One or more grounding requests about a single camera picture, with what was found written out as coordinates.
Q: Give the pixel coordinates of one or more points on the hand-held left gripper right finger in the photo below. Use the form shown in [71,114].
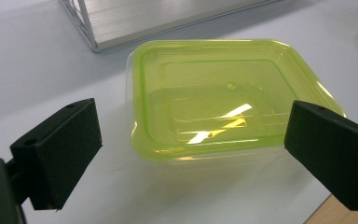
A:
[332,152]

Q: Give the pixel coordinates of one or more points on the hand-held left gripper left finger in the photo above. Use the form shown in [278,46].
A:
[59,152]

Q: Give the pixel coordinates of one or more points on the rectangular green plastic container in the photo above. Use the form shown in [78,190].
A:
[199,93]

